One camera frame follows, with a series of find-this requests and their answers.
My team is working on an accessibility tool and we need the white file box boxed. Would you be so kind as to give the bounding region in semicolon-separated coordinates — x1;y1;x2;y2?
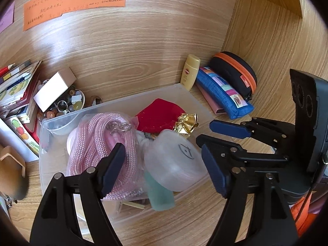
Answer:
0;119;39;162

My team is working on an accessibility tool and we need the fruit print box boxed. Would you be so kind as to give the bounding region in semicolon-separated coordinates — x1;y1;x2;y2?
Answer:
5;116;40;157

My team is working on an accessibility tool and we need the wooden desktop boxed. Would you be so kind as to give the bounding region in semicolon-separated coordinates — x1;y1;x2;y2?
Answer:
0;82;321;246

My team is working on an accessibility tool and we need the gold foil bow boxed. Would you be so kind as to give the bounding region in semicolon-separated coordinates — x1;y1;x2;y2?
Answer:
174;112;199;137

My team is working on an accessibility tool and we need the clear plastic storage box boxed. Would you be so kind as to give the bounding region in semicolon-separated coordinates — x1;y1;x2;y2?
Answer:
38;83;218;223

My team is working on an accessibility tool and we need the ceramic bowl with trinkets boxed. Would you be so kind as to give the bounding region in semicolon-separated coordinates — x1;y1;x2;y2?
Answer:
37;81;86;135

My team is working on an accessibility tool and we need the teal plastic piece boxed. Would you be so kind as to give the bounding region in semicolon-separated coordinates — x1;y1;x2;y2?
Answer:
144;172;175;212

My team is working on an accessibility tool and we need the pink paper note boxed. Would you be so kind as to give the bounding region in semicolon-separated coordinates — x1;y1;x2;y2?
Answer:
0;1;15;32

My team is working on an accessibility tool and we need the small white cardboard box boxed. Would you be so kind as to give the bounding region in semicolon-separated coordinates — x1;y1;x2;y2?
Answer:
33;67;77;111

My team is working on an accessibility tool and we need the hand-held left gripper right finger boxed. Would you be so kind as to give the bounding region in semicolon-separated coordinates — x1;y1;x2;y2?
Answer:
200;143;299;246

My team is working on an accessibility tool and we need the stack of books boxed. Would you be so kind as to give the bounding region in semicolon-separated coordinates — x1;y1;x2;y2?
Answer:
0;60;43;123

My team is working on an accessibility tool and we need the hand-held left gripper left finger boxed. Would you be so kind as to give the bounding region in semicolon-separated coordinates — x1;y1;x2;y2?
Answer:
29;142;126;246

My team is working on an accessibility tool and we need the brown ceramic mug with lid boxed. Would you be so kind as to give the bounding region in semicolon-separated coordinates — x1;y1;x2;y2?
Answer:
0;146;28;201

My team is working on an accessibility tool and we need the pink flat pouch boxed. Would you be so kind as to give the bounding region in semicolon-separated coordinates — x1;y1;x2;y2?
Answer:
196;83;227;115

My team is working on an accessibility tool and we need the frosted round plastic case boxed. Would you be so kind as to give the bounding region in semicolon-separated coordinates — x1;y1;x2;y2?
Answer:
143;129;209;192

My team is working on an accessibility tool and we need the orange paper note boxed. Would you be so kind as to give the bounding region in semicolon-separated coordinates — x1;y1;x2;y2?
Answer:
23;0;129;31

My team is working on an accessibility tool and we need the yellow sunscreen bottle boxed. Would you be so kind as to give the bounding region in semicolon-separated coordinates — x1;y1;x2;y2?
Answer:
180;54;201;91

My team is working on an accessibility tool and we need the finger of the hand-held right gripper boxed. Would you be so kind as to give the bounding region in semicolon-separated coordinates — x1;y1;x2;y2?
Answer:
209;117;295;148
196;134;290;168

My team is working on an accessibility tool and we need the pink rope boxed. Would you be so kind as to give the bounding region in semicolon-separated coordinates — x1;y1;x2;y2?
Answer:
66;112;144;201

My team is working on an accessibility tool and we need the black orange zip case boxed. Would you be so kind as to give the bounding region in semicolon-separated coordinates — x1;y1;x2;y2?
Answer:
210;52;257;101

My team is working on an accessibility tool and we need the red white pen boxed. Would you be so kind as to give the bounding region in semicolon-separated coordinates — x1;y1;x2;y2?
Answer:
0;63;16;77

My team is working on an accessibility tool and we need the blue patchwork pencil pouch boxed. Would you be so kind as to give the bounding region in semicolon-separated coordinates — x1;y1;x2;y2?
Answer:
196;67;255;120

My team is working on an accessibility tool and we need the red velvet pouch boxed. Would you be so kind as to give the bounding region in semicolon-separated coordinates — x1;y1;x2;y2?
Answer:
135;98;185;134

